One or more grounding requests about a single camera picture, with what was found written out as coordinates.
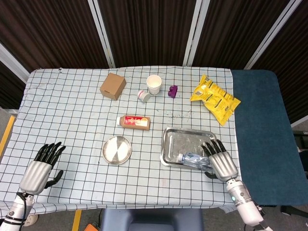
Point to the white black checkered tablecloth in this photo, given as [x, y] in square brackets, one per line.
[60, 115]

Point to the rectangular steel tray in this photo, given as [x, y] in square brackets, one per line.
[183, 142]

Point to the yellow snack bag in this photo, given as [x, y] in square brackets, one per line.
[215, 98]

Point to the white paper cup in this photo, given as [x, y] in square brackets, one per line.
[154, 85]

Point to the small white jar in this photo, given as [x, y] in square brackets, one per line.
[144, 96]

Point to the brown folding partition screen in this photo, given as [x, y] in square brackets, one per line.
[149, 29]

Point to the purple plastic block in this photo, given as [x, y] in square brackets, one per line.
[172, 92]

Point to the brown cardboard box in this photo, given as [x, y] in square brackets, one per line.
[112, 86]

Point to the clear plastic water bottle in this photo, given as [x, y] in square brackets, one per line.
[192, 160]

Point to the round steel plate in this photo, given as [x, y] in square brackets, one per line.
[116, 150]

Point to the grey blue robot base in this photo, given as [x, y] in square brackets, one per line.
[151, 220]

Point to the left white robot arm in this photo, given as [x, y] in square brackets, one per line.
[14, 213]

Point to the orange-labelled drink bottle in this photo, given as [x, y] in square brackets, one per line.
[134, 122]

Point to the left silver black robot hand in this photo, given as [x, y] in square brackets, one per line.
[36, 176]

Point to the teal table cover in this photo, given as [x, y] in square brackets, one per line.
[260, 120]

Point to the orange floor object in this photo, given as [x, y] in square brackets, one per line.
[92, 227]

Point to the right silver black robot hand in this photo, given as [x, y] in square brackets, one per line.
[223, 166]

